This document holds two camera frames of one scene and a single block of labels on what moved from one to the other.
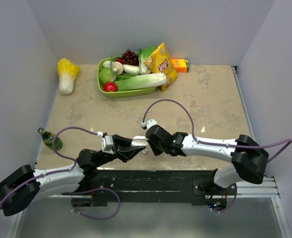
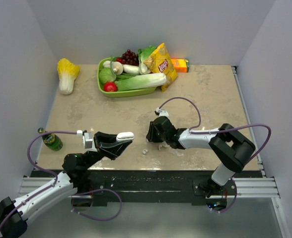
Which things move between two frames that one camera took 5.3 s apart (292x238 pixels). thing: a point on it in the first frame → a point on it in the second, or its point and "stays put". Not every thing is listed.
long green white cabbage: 140,82 stays put
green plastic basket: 121,93 stays put
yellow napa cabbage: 67,71 stays put
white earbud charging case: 139,141 → 124,136
